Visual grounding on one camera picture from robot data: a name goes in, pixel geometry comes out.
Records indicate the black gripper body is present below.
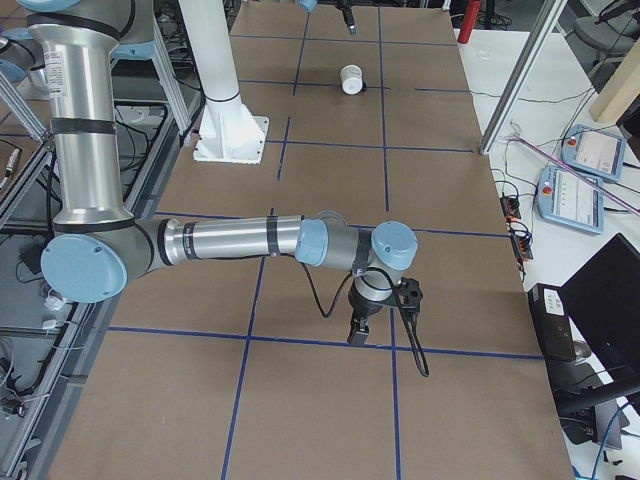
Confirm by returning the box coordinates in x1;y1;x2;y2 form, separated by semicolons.
336;0;351;11
348;285;383;320

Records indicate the white smiley mug black handle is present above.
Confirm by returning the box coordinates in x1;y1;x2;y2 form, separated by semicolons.
340;64;368;95

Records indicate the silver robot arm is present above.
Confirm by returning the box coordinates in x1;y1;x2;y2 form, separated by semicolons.
297;0;357;36
26;1;422;345

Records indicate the red cylinder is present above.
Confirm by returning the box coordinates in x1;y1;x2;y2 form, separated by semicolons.
457;0;482;44

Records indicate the orange black connector strip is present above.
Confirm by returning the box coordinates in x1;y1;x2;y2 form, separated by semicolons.
500;195;533;264

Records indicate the black box device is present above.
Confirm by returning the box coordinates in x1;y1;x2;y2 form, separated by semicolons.
527;283;576;362

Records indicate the near blue teach pendant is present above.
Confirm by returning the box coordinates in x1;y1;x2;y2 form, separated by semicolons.
536;165;604;235

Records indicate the blue teach pendant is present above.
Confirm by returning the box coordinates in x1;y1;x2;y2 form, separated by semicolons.
536;165;604;235
561;124;627;182

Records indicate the black laptop computer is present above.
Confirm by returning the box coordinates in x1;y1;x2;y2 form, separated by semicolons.
560;233;639;374

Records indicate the wooden beam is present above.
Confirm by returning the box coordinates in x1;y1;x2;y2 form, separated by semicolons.
589;40;640;124

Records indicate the far blue teach pendant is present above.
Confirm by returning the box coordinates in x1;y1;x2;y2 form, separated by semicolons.
561;124;627;182

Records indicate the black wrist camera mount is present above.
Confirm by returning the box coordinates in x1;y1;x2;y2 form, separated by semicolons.
394;277;423;316

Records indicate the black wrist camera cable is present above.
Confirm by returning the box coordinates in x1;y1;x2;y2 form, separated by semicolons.
299;259;431;379

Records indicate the white pedestal column base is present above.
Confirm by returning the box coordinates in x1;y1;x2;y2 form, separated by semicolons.
179;0;269;165

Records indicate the aluminium frame post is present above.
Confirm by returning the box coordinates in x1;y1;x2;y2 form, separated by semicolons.
479;0;568;155

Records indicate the pink purple cable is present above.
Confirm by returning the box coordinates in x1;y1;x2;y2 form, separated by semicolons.
509;137;640;217

